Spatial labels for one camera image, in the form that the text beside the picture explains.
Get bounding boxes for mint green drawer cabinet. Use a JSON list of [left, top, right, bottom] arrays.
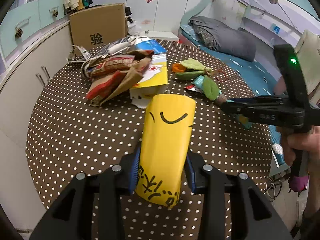
[[1, 0, 64, 57]]

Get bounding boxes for brown polka dot tablecloth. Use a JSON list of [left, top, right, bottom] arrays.
[[25, 38, 273, 240]]

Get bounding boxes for grey folded quilt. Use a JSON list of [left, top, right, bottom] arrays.
[[189, 16, 257, 62]]

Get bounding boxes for person's right hand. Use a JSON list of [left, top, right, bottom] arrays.
[[273, 76, 320, 168]]

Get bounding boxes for orange plastic cap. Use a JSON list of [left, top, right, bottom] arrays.
[[172, 63, 186, 73]]

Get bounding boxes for blue patterned bed sheet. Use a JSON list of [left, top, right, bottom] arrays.
[[179, 24, 288, 167]]

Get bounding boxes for yellow paper bag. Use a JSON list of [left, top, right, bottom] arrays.
[[135, 94, 196, 208]]

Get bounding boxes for green leaf plush toy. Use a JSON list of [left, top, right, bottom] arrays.
[[171, 58, 228, 106]]

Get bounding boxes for red hair band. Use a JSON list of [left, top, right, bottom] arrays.
[[215, 70, 227, 83]]

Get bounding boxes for brown cardboard box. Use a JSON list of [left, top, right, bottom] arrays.
[[69, 3, 127, 50]]

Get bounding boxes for teal snack wrapper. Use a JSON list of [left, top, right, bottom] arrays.
[[185, 75, 252, 129]]

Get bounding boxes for brown snack bags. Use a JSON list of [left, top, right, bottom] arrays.
[[81, 49, 154, 107]]

